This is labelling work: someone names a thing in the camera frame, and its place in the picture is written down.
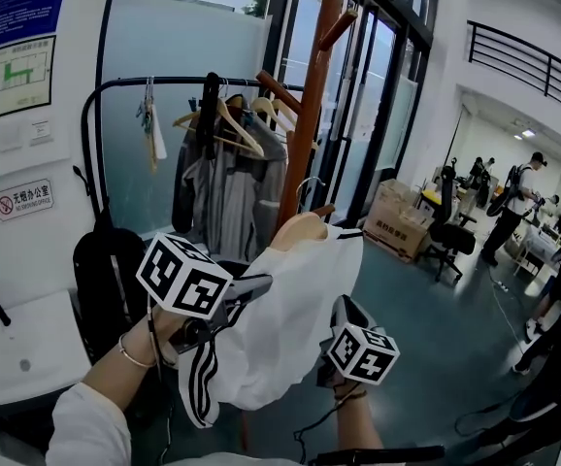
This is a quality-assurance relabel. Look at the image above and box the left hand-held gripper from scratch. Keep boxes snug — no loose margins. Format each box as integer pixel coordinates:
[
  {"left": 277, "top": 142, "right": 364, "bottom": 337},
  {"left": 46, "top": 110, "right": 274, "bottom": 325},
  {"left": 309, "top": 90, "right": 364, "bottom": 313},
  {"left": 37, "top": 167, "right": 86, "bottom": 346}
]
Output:
[{"left": 136, "top": 232, "right": 275, "bottom": 355}]

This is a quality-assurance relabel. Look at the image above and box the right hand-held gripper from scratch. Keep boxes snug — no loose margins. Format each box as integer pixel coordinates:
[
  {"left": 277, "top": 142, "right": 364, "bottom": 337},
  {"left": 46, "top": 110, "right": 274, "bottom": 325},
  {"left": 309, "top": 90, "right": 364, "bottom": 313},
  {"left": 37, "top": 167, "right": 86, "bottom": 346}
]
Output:
[{"left": 315, "top": 294, "right": 401, "bottom": 390}]

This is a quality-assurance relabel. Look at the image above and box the white black-striped clothing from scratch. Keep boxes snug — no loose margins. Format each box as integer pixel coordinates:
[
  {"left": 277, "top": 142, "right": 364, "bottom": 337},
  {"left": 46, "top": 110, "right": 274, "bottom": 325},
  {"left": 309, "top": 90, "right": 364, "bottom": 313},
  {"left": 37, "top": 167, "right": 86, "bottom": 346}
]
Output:
[{"left": 178, "top": 224, "right": 365, "bottom": 430}]

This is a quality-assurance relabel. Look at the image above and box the light wooden clothes hanger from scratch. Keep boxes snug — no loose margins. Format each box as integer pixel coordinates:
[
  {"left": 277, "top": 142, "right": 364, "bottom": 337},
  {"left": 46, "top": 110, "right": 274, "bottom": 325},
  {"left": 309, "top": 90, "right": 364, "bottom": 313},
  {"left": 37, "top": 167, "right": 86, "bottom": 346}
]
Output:
[{"left": 266, "top": 176, "right": 336, "bottom": 253}]

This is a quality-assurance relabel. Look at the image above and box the brown wooden coat rack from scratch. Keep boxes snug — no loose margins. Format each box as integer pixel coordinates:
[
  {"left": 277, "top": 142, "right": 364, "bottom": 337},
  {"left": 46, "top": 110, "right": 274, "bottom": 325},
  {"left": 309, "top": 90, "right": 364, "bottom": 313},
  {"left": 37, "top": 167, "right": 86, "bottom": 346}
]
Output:
[{"left": 254, "top": 0, "right": 360, "bottom": 250}]

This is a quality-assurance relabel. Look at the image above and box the person's left forearm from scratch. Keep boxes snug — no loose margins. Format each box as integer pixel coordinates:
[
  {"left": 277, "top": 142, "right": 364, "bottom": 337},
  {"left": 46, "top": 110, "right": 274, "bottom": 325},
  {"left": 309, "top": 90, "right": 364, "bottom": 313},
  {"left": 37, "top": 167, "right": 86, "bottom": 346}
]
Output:
[{"left": 46, "top": 307, "right": 190, "bottom": 466}]

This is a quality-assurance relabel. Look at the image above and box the person's right forearm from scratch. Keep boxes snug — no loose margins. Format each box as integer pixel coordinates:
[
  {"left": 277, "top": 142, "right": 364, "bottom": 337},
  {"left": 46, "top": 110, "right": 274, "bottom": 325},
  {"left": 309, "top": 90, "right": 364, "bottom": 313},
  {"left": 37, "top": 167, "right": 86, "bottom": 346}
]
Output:
[{"left": 331, "top": 380, "right": 384, "bottom": 466}]

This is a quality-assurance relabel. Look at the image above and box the grey hanging jacket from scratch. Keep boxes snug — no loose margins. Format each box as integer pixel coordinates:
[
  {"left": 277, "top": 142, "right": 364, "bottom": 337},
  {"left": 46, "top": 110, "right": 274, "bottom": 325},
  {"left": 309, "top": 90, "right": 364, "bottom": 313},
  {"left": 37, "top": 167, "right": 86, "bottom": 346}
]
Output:
[{"left": 170, "top": 93, "right": 290, "bottom": 262}]

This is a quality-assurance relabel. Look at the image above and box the large cardboard box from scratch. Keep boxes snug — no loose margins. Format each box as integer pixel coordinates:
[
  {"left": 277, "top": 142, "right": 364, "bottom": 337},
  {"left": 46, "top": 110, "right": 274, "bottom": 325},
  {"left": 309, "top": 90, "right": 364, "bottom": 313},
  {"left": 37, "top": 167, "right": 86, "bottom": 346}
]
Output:
[{"left": 361, "top": 178, "right": 438, "bottom": 265}]

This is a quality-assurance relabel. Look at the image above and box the black backpack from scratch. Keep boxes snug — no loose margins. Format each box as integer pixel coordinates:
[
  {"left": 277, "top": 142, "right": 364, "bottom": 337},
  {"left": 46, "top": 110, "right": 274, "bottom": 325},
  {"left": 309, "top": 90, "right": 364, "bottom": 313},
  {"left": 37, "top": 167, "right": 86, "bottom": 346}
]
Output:
[{"left": 72, "top": 207, "right": 149, "bottom": 361}]

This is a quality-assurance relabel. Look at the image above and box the black office chair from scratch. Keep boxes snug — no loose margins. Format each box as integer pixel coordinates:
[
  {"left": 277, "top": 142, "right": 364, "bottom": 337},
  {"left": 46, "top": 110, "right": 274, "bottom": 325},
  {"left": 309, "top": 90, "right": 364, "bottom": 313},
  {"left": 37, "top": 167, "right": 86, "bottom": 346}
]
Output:
[{"left": 414, "top": 164, "right": 479, "bottom": 284}]

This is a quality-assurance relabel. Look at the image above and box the wooden hanger with bar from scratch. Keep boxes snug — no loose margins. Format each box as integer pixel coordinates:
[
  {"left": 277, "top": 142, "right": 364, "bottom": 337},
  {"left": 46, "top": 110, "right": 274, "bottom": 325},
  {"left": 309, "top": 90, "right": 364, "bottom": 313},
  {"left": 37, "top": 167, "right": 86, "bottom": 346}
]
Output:
[{"left": 172, "top": 83, "right": 266, "bottom": 159}]

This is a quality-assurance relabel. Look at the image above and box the plain wooden hanger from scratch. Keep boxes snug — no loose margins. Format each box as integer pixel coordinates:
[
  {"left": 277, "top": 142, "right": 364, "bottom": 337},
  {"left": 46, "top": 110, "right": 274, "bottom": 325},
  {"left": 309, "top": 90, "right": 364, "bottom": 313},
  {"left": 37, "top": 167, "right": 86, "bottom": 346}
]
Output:
[{"left": 249, "top": 84, "right": 321, "bottom": 152}]

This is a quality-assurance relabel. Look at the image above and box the bunch of clips with cloth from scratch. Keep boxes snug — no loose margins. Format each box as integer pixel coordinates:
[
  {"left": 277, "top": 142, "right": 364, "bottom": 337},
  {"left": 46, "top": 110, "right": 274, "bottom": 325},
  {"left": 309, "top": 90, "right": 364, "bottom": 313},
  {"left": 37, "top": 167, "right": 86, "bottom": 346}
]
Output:
[{"left": 134, "top": 76, "right": 169, "bottom": 174}]

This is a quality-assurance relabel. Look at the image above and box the white covered table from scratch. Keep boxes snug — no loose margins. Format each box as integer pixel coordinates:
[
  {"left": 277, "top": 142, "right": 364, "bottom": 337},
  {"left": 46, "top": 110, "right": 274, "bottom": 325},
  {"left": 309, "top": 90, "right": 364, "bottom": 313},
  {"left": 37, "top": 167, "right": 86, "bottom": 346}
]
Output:
[{"left": 511, "top": 222, "right": 561, "bottom": 280}]

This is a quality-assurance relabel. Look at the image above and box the black framed glass door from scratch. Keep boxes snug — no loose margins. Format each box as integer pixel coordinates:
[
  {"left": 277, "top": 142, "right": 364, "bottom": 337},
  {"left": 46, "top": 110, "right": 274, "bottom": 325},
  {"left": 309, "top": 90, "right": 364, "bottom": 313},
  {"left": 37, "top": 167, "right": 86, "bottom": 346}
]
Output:
[{"left": 259, "top": 0, "right": 433, "bottom": 228}]

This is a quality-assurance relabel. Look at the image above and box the white cabinet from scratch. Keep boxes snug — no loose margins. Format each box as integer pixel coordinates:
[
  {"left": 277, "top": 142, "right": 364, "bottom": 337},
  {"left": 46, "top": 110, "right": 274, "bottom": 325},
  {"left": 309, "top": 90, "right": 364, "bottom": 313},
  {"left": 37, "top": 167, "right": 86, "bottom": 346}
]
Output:
[{"left": 0, "top": 287, "right": 93, "bottom": 410}]

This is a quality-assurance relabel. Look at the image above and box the evacuation map sign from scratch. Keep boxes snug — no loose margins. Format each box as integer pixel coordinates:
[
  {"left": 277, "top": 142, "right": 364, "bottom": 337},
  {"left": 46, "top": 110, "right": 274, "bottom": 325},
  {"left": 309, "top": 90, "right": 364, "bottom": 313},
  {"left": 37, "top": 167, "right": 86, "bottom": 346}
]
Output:
[{"left": 0, "top": 35, "right": 58, "bottom": 126}]

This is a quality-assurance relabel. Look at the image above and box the black balcony railing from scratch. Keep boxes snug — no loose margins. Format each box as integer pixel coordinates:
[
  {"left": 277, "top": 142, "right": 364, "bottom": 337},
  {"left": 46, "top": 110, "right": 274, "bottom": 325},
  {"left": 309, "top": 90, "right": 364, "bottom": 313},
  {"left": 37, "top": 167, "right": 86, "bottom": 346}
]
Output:
[{"left": 466, "top": 19, "right": 561, "bottom": 126}]

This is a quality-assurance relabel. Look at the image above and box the brown cord bracelet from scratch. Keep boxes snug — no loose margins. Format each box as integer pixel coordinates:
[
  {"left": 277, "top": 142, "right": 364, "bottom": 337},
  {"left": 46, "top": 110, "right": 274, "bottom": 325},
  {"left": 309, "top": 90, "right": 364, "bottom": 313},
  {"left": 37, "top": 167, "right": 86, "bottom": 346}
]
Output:
[{"left": 333, "top": 387, "right": 369, "bottom": 403}]

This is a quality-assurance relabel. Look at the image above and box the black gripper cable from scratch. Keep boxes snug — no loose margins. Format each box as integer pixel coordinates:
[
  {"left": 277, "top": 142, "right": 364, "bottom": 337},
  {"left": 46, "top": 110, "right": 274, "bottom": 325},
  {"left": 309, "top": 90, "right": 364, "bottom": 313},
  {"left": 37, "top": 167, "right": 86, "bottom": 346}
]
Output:
[
  {"left": 145, "top": 294, "right": 176, "bottom": 466},
  {"left": 293, "top": 381, "right": 362, "bottom": 463}
]

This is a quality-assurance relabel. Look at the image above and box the black floor cable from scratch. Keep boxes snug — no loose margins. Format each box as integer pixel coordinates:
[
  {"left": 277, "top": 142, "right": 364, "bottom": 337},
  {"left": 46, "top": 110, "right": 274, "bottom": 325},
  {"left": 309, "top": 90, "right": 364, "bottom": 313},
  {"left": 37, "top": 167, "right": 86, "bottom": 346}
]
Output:
[{"left": 454, "top": 390, "right": 529, "bottom": 439}]

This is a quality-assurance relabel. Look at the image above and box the thin metal bracelet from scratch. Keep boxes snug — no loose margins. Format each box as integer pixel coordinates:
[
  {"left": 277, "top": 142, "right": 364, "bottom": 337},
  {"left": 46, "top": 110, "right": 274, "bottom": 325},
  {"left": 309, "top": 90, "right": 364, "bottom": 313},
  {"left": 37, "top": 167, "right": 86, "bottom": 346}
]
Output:
[{"left": 117, "top": 332, "right": 158, "bottom": 369}]

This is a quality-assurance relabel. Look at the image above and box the black hanging strap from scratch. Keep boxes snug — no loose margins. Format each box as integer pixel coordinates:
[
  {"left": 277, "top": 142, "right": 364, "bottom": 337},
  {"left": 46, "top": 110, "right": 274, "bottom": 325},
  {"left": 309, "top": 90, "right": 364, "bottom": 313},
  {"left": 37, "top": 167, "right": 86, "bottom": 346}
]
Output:
[{"left": 194, "top": 71, "right": 221, "bottom": 162}]

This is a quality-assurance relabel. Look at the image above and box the black metal garment rail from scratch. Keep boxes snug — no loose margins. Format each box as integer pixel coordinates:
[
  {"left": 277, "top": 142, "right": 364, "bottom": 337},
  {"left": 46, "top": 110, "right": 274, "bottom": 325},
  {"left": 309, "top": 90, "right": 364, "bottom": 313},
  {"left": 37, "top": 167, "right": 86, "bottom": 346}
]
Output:
[{"left": 80, "top": 76, "right": 307, "bottom": 235}]

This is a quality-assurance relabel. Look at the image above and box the no-smoking wall sign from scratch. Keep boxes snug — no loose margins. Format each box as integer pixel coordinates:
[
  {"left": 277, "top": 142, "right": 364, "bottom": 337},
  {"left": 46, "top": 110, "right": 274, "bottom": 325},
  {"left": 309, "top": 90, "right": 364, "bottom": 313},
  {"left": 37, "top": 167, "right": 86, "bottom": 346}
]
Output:
[{"left": 0, "top": 178, "right": 56, "bottom": 223}]

